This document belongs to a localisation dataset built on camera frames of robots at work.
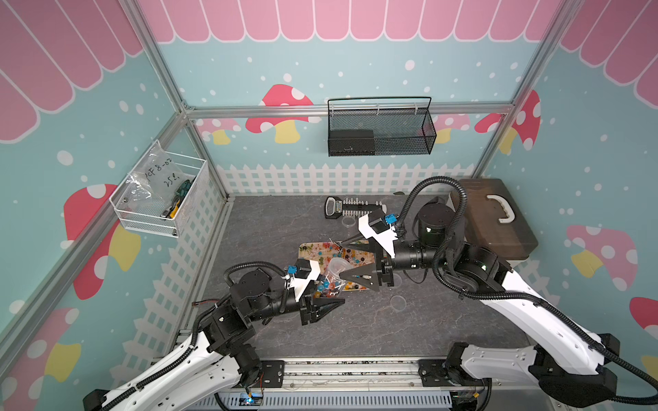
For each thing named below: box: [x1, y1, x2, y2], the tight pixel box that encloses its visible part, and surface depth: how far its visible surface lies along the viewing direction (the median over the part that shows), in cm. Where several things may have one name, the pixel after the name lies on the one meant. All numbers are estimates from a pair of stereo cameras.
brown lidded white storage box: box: [459, 178, 539, 268], surface depth 90 cm
